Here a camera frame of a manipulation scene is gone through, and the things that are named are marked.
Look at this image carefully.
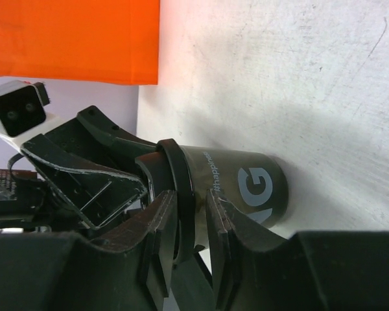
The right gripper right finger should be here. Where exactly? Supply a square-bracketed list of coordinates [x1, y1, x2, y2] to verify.
[206, 190, 389, 310]

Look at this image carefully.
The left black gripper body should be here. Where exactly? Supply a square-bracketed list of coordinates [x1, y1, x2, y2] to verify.
[6, 124, 156, 231]

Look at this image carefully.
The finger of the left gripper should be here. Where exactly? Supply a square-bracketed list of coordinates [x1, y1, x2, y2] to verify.
[77, 106, 156, 156]
[21, 134, 147, 230]

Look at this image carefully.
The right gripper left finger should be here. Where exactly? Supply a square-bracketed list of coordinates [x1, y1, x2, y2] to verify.
[0, 190, 178, 310]

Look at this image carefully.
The black paper coffee cup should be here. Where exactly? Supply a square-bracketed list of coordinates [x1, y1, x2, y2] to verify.
[182, 146, 289, 248]

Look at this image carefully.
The orange paper bag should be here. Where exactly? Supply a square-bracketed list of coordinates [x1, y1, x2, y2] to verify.
[0, 1, 160, 85]

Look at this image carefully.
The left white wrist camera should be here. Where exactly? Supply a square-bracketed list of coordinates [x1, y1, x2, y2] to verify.
[0, 80, 65, 151]

